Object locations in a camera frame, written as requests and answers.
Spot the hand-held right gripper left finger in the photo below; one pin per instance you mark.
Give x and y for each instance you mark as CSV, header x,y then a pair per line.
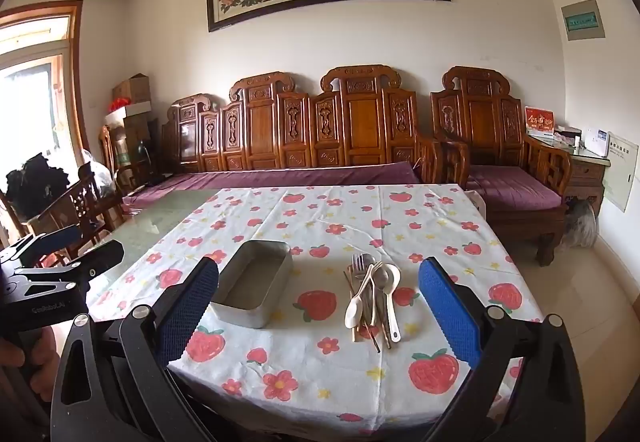
x,y
190,307

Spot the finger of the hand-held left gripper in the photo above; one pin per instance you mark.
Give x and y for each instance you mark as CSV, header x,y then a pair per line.
x,y
100,256
52,242

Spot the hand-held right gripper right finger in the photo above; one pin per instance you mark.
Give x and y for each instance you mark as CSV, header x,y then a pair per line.
x,y
450,314

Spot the rectangular metal tin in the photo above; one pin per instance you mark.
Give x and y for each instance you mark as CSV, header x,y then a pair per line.
x,y
250,317

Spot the copper coloured chopstick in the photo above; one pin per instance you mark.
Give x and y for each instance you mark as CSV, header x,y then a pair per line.
x,y
374,337
386,332

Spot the cream plastic spoon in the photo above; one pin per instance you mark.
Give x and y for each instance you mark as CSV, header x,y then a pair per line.
x,y
393,272
354,314

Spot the large metal spoon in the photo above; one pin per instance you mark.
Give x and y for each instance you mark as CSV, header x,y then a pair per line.
x,y
382,278

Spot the metal fork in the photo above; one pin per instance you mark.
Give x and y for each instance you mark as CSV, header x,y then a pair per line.
x,y
357,267

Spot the person's left hand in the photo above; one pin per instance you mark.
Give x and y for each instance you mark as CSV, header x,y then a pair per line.
x,y
42,352

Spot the dark wooden dining chair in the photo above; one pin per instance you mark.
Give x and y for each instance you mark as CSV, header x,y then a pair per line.
x,y
85,207

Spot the black cloth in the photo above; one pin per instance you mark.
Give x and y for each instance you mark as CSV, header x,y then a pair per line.
x,y
35,179

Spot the clear plastic bag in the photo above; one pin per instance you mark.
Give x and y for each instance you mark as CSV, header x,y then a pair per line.
x,y
97,172

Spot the carved wooden chair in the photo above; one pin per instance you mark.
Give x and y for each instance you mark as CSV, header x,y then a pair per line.
x,y
107,147

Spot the black desk lamp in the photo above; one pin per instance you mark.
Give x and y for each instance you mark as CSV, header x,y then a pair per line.
x,y
145,154

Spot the stacked cardboard boxes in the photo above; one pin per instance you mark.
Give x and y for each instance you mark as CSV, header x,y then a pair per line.
x,y
130,137

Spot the strawberry print tablecloth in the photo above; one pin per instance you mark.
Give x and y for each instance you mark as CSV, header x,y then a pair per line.
x,y
300,372

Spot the purple armchair cushion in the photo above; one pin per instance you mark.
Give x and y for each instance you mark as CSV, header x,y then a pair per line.
x,y
510,187

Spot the long purple sofa cushion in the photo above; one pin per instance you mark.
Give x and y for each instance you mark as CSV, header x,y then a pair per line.
x,y
250,177

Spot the white box with red filling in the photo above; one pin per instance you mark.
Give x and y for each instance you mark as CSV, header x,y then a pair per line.
x,y
131,109

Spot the grey fluffy duster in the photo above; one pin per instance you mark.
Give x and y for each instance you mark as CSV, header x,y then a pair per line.
x,y
582,222

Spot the brown cardboard box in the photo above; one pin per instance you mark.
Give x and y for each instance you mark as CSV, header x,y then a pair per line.
x,y
132,89

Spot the wooden side table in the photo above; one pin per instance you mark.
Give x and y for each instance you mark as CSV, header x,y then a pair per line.
x,y
585,177

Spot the long carved wooden sofa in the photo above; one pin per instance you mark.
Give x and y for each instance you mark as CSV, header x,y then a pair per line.
x,y
260,122

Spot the carved wooden armchair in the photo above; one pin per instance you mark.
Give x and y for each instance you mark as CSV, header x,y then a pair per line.
x,y
482,117

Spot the red desk card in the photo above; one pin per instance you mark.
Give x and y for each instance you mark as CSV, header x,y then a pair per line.
x,y
539,122

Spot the white device box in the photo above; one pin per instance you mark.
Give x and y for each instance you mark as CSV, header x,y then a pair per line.
x,y
596,142

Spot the wooden door frame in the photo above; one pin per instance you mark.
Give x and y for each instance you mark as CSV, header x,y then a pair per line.
x,y
75,72

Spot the grey electrical wall box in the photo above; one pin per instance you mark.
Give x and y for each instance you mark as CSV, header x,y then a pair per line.
x,y
582,19

